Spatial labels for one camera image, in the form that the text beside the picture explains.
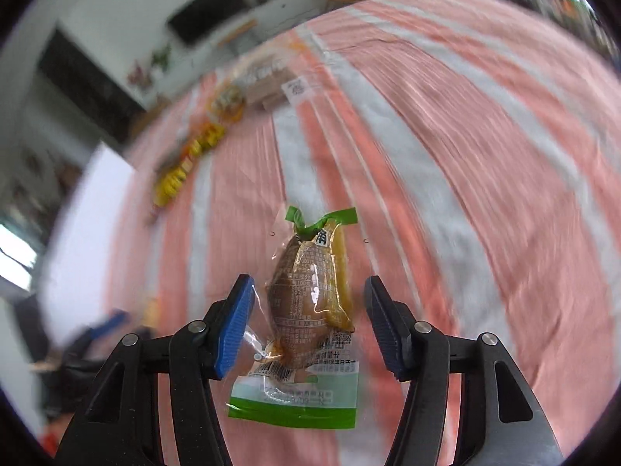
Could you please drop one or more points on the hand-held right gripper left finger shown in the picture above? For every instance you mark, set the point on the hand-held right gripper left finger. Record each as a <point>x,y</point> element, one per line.
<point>233,330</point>

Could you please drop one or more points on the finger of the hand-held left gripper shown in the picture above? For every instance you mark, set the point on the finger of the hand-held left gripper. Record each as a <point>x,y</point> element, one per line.
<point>109,324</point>

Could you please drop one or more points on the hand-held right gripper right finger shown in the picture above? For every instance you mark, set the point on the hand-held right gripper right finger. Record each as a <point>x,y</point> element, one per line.
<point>385,330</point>

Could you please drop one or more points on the green-edged braised egg packet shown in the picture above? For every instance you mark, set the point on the green-edged braised egg packet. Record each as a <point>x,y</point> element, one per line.
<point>301,310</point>

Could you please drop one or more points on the group of snack packets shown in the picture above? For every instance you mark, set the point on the group of snack packets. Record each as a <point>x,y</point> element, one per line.
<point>228,102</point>

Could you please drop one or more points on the white bed sheet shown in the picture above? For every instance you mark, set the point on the white bed sheet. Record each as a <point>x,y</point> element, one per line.
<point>87,242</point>

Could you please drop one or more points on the dark doorway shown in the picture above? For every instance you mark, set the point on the dark doorway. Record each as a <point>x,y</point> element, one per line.
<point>87,82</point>

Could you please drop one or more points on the red flower decoration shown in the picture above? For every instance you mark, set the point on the red flower decoration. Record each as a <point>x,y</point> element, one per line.
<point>148,68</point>

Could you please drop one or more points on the white television cabinet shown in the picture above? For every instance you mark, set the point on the white television cabinet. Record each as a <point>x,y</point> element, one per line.
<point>194,63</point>

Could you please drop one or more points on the orange flat item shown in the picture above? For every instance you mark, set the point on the orange flat item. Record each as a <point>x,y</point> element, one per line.
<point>236,33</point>

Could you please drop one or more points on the black television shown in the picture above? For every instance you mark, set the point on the black television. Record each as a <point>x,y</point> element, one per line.
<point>206,9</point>

